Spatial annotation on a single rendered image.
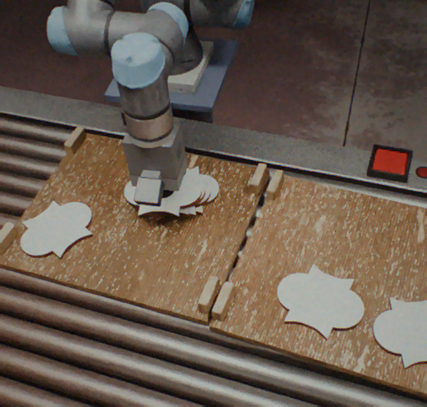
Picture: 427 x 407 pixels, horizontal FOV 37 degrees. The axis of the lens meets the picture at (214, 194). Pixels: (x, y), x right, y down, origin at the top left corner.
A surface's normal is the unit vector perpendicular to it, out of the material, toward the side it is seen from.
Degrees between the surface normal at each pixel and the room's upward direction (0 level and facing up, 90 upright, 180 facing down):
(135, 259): 0
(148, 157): 90
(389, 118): 0
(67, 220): 0
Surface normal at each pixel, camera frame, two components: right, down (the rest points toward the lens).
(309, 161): -0.07, -0.68
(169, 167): -0.20, 0.73
